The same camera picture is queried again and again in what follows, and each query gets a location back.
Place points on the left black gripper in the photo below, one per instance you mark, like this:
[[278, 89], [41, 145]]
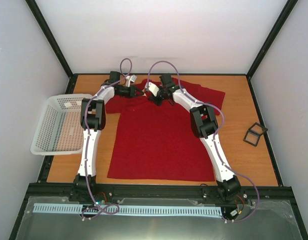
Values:
[[130, 92]]

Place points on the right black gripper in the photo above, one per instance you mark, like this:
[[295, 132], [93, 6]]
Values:
[[152, 98]]

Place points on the red t-shirt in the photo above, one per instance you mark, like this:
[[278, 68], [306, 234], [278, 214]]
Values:
[[156, 142]]

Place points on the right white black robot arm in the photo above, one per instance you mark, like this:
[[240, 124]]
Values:
[[204, 126]]

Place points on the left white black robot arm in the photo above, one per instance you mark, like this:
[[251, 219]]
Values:
[[93, 121]]

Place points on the black clear brooch box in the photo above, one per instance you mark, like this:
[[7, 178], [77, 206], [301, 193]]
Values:
[[254, 134]]

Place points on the white perforated plastic basket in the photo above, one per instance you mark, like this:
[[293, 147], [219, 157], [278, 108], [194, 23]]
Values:
[[59, 130]]

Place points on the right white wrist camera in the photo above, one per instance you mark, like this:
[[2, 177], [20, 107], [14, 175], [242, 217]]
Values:
[[154, 89]]

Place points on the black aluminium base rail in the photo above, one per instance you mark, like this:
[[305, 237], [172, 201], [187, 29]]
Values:
[[114, 192]]

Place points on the light blue cable duct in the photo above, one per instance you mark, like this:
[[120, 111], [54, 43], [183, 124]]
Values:
[[130, 210]]

